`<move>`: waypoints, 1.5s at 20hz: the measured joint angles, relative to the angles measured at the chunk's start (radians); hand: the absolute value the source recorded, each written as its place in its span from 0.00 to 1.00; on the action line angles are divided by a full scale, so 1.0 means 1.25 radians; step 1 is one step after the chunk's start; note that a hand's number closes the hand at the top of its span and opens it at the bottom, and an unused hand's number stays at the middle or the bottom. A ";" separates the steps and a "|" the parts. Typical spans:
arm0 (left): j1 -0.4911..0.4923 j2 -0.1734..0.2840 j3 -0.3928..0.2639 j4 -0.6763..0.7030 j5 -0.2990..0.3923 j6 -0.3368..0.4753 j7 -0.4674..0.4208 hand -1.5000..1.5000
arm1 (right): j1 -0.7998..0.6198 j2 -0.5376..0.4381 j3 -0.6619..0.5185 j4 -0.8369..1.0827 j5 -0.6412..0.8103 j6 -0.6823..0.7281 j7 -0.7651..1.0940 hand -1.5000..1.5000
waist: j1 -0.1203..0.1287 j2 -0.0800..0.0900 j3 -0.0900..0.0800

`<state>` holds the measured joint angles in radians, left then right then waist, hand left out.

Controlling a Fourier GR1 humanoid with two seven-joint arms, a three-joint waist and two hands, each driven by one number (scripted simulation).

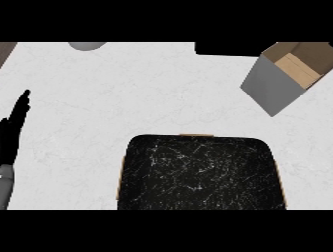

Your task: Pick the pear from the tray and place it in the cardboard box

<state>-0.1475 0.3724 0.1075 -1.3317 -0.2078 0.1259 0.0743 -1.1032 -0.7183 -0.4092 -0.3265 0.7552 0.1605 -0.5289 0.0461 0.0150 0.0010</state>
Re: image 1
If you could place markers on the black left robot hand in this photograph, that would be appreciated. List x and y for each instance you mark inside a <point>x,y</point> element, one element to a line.
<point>9,134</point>

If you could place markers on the black marbled tray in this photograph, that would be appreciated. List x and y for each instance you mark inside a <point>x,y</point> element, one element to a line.
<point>200,174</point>

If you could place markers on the open cardboard box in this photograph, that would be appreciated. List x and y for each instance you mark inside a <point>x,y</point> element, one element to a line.
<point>290,75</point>

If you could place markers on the grey round object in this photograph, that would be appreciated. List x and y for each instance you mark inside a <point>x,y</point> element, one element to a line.
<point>86,46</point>

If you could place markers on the black appliance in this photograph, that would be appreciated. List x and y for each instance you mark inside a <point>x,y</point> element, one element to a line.
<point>226,49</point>

